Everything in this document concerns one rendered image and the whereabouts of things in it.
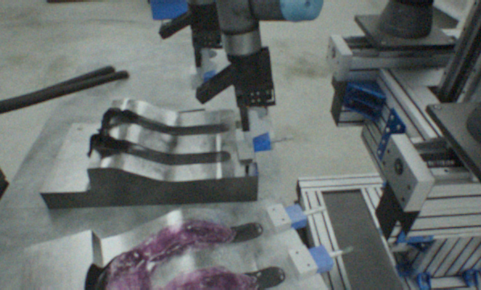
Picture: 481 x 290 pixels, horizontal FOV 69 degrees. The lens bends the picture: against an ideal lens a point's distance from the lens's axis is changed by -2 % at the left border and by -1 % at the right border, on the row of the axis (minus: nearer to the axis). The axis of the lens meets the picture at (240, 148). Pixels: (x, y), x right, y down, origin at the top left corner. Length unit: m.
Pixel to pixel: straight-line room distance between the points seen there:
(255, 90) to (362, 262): 0.99
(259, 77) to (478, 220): 0.55
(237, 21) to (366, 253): 1.14
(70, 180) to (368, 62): 0.87
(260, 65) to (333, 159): 1.53
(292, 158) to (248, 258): 1.49
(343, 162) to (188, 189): 1.48
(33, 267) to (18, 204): 0.31
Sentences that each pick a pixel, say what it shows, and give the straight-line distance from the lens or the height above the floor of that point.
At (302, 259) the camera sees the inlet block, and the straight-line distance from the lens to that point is 0.69.
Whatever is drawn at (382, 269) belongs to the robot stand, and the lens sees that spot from 1.54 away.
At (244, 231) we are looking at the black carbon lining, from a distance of 0.76.
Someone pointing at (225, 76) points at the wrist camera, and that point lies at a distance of 0.72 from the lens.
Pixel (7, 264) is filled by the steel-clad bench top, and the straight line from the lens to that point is 0.91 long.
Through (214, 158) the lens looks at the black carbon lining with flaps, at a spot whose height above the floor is 0.88.
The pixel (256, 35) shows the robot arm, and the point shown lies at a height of 1.18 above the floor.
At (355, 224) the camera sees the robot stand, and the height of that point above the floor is 0.21.
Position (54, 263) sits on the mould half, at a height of 0.91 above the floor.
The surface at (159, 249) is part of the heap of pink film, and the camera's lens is 0.68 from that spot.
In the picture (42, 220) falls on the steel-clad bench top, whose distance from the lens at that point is 0.95.
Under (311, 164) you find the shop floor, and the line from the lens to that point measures 2.14.
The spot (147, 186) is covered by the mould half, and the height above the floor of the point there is 0.87.
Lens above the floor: 1.47
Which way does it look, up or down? 42 degrees down
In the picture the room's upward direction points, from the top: straight up
